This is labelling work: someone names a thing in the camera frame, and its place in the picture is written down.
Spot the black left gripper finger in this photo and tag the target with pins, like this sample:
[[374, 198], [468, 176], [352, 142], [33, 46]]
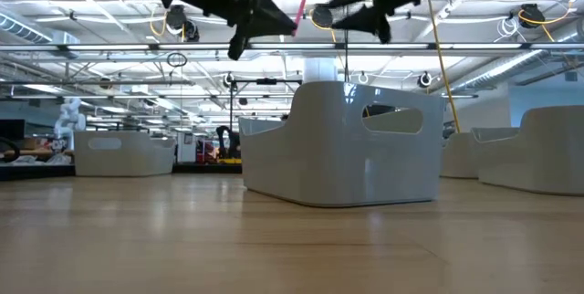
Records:
[[269, 27], [274, 6]]

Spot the long pink crayon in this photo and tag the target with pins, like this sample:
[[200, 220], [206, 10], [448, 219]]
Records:
[[300, 10]]

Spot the grey plastic bin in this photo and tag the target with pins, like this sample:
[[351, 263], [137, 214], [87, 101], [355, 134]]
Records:
[[328, 157], [456, 157], [534, 157], [123, 154]]

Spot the black background robot station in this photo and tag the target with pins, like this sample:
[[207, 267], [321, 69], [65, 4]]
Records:
[[267, 81]]

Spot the white structural column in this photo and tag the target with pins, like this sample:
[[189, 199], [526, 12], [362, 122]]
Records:
[[319, 69]]

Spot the long overhead light bar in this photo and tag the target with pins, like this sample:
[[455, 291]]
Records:
[[114, 46]]

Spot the white humanoid robot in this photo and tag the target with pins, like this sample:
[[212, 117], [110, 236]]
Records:
[[69, 118]]

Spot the black monitor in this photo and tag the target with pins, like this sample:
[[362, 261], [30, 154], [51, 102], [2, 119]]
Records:
[[11, 129]]

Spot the black aluminium table frame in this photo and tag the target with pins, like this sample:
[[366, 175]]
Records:
[[36, 171]]

